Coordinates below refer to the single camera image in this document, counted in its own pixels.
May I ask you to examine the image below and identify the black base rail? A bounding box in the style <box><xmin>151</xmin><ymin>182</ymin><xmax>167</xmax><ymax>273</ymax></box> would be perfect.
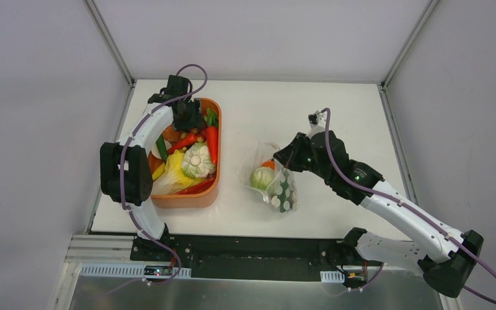
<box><xmin>129</xmin><ymin>232</ymin><xmax>382</xmax><ymax>284</ymax></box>

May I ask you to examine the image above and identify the green lettuce leaf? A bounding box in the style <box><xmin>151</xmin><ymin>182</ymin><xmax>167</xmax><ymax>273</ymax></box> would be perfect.
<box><xmin>203</xmin><ymin>108</ymin><xmax>219</xmax><ymax>128</ymax></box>

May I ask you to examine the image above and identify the yellow pepper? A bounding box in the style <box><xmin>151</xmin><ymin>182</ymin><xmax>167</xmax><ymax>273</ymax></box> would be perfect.
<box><xmin>151</xmin><ymin>150</ymin><xmax>205</xmax><ymax>196</ymax></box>

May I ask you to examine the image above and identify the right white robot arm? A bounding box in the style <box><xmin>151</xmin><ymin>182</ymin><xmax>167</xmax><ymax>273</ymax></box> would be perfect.
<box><xmin>273</xmin><ymin>132</ymin><xmax>483</xmax><ymax>298</ymax></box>

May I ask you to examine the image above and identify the red chili pepper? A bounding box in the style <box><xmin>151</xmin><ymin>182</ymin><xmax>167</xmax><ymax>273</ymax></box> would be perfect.
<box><xmin>167</xmin><ymin>133</ymin><xmax>198</xmax><ymax>155</ymax></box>

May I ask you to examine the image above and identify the orange fruit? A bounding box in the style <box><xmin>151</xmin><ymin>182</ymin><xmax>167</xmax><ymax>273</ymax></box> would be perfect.
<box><xmin>261</xmin><ymin>160</ymin><xmax>275</xmax><ymax>170</ymax></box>

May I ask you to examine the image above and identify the white mushroom slice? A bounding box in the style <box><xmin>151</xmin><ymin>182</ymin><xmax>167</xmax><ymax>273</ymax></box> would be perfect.
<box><xmin>151</xmin><ymin>140</ymin><xmax>172</xmax><ymax>160</ymax></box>

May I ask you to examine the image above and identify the long green cucumber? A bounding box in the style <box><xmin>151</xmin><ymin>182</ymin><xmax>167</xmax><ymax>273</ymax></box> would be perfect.
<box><xmin>271</xmin><ymin>170</ymin><xmax>294</xmax><ymax>213</ymax></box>

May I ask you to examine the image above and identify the clear dotted zip bag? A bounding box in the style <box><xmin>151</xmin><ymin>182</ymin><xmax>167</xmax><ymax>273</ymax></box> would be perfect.
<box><xmin>238</xmin><ymin>142</ymin><xmax>298</xmax><ymax>213</ymax></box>

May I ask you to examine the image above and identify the orange carrot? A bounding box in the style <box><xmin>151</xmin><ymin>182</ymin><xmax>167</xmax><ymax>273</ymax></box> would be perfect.
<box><xmin>206</xmin><ymin>126</ymin><xmax>218</xmax><ymax>165</ymax></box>

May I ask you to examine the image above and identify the green chili pepper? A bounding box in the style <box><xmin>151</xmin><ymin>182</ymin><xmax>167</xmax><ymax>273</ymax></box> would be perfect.
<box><xmin>156</xmin><ymin>136</ymin><xmax>168</xmax><ymax>162</ymax></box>

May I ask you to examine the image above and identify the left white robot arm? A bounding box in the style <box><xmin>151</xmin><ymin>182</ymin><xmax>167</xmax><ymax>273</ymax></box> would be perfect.
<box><xmin>99</xmin><ymin>75</ymin><xmax>202</xmax><ymax>262</ymax></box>

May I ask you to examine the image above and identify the orange plastic tub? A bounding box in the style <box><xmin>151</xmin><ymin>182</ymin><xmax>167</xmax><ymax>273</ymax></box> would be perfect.
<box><xmin>148</xmin><ymin>98</ymin><xmax>222</xmax><ymax>209</ymax></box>

